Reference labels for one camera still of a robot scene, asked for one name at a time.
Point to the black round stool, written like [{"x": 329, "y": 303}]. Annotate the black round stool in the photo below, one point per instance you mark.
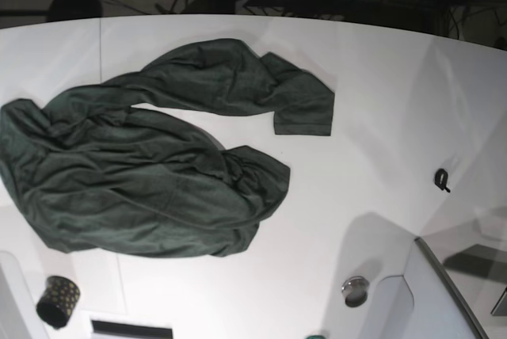
[{"x": 68, "y": 10}]

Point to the black white flat device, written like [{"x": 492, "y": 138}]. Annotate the black white flat device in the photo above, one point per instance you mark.
[{"x": 104, "y": 329}]

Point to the black patterned cup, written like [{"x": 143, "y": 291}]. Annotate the black patterned cup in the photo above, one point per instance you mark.
[{"x": 58, "y": 301}]

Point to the dark green t-shirt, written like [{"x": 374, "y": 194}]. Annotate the dark green t-shirt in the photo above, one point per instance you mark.
[{"x": 105, "y": 167}]

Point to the small black clip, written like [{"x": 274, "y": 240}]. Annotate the small black clip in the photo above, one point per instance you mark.
[{"x": 440, "y": 180}]

